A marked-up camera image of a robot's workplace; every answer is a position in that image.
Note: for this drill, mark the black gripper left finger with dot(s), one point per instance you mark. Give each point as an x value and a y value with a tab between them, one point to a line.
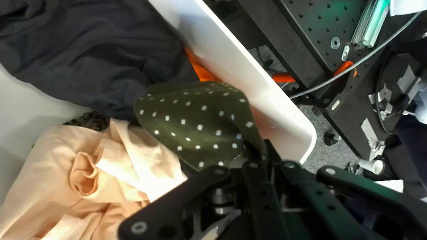
201	207

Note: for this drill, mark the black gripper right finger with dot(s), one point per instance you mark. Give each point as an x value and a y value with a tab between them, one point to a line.
290	203

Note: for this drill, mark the green polka dot sock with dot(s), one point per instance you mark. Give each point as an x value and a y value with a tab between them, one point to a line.
203	125

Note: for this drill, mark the white plastic laundry basket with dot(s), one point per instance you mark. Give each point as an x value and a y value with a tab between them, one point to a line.
25	113

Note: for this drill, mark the peach pink garment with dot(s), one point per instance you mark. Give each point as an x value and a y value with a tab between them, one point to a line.
80	185

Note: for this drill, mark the orange garment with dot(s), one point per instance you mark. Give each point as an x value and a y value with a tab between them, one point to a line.
201	73

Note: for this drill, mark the dark navy garment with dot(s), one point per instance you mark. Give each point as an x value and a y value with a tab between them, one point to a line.
96	54

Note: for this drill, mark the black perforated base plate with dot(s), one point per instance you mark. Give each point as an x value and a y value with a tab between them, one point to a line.
312	41

